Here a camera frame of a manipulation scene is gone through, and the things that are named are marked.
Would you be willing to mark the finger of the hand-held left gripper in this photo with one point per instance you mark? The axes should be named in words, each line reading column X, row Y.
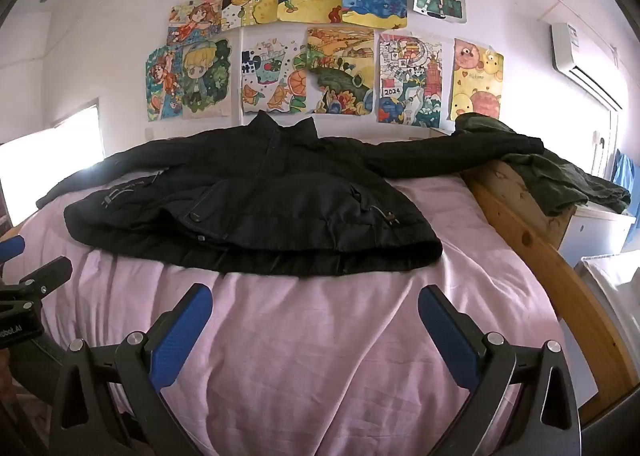
column 50, row 273
column 11, row 248

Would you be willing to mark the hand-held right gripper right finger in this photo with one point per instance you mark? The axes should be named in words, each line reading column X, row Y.
column 445, row 331

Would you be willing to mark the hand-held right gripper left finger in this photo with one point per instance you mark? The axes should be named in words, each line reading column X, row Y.
column 182, row 331

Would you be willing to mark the black jacket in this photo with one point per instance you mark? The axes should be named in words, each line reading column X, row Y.
column 260, row 206

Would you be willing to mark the window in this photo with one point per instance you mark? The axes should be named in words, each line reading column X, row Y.
column 50, row 155

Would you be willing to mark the pink bed sheet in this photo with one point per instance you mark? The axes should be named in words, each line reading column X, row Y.
column 310, row 351

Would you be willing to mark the white cabinet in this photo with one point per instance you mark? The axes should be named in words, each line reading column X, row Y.
column 595, row 231

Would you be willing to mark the dark green cloth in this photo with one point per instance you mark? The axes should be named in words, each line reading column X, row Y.
column 560, row 175

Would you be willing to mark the blue cloth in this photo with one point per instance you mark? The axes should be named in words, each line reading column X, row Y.
column 629, row 186

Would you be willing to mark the white air conditioner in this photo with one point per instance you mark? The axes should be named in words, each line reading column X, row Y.
column 582, row 60

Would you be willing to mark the wooden bed frame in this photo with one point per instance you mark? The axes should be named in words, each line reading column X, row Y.
column 545, row 256

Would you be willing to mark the group of colourful wall drawings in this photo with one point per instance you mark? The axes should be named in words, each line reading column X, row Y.
column 325, row 45

